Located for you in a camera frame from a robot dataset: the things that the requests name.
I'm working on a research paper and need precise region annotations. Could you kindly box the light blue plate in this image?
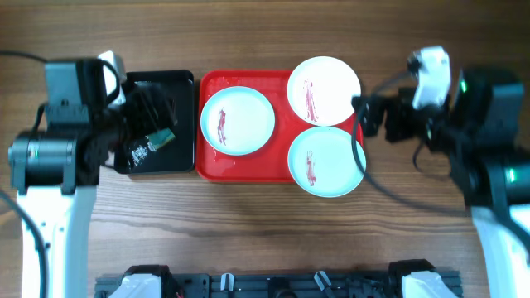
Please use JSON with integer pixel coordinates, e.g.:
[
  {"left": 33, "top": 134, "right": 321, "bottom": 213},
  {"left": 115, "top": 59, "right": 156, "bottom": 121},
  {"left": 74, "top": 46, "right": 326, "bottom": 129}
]
[
  {"left": 287, "top": 127, "right": 366, "bottom": 198},
  {"left": 200, "top": 86, "right": 276, "bottom": 156}
]

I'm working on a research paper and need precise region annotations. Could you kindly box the green yellow sponge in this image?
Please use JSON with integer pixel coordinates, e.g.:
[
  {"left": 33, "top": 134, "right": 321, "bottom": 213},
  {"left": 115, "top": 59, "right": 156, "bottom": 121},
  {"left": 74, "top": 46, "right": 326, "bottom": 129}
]
[{"left": 147, "top": 128, "right": 175, "bottom": 151}]

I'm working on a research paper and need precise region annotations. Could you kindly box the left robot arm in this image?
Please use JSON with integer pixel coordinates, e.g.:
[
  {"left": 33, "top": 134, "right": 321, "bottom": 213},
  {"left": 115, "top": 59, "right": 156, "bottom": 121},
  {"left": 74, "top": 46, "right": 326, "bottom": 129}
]
[{"left": 8, "top": 58, "right": 177, "bottom": 297}]

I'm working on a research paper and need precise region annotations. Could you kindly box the white plate top right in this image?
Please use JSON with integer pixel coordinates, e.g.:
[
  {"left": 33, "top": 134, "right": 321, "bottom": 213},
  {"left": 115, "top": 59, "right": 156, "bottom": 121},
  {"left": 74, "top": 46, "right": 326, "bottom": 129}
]
[{"left": 287, "top": 56, "right": 361, "bottom": 126}]

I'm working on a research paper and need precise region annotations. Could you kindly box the red plastic tray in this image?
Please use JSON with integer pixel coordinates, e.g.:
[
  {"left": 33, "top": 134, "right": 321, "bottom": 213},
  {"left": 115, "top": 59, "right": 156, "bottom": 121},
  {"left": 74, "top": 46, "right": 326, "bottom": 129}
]
[{"left": 195, "top": 70, "right": 312, "bottom": 183}]

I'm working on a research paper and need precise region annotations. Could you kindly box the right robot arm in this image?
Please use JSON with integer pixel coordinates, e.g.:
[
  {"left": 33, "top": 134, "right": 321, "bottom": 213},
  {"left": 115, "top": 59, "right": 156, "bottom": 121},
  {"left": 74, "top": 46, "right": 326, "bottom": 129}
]
[{"left": 352, "top": 65, "right": 529, "bottom": 297}]

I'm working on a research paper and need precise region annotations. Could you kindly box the black plastic tray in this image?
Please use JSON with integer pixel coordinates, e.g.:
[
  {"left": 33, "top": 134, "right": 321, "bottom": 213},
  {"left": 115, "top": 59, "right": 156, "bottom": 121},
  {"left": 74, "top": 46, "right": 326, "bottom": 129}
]
[{"left": 113, "top": 70, "right": 197, "bottom": 175}]

